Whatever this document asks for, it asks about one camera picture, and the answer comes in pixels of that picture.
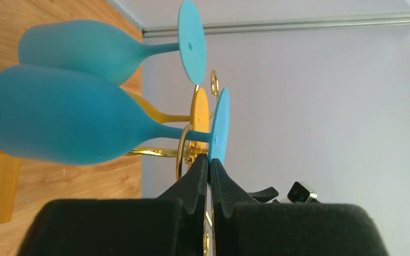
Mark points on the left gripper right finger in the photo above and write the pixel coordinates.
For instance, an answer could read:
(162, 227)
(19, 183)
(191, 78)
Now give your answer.
(244, 226)

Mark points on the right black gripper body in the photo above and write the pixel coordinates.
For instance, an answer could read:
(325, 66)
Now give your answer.
(265, 195)

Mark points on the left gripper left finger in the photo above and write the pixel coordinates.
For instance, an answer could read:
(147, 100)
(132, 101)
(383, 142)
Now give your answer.
(171, 224)

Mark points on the yellow wine glass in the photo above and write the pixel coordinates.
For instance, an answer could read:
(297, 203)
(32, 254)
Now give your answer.
(198, 117)

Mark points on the blue wine glass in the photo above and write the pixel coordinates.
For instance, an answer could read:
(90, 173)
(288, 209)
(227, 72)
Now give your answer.
(103, 50)
(70, 117)

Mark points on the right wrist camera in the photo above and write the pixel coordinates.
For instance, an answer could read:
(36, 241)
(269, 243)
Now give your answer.
(300, 193)

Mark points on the gold wire glass rack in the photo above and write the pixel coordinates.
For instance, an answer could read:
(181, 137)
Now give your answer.
(188, 134)

